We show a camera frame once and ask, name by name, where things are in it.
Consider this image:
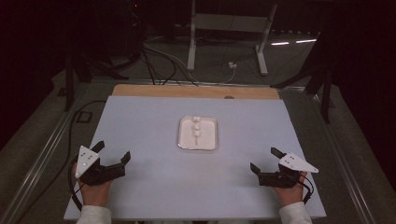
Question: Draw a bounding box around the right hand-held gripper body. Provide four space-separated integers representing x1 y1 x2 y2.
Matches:
258 151 319 189

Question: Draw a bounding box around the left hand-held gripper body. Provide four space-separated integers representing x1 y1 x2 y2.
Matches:
75 145 126 187

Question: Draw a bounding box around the white square plate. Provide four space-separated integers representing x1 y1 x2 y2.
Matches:
177 115 219 152

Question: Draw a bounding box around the person's right hand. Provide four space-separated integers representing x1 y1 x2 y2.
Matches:
273 174 307 207

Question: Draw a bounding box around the person's left hand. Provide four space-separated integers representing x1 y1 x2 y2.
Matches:
70 163 113 207

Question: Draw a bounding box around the black floor socket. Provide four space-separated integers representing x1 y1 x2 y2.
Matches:
76 110 93 124

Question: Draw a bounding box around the pale blue table mat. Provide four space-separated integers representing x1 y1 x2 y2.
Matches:
64 95 327 220

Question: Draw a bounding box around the black floor stand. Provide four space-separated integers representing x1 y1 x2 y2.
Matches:
64 50 129 112
270 29 333 124

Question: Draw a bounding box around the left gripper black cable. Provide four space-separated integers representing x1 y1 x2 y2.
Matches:
67 158 86 213

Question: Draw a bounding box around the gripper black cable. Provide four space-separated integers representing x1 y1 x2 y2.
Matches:
67 158 86 213
298 174 315 205

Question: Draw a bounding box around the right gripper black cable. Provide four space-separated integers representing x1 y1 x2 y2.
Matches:
298 174 315 205

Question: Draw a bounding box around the long black floor cable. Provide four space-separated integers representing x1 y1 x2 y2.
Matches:
14 100 107 224

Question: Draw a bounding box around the metal floor rail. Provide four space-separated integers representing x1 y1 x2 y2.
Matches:
309 92 378 224
0 83 92 224

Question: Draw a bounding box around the bundle of black floor cables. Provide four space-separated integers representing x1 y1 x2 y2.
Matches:
124 36 200 87

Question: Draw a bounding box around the white floor cable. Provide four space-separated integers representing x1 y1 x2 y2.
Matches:
143 41 236 85

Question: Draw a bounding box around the white metal stand frame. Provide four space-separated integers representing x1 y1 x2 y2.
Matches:
186 0 278 77

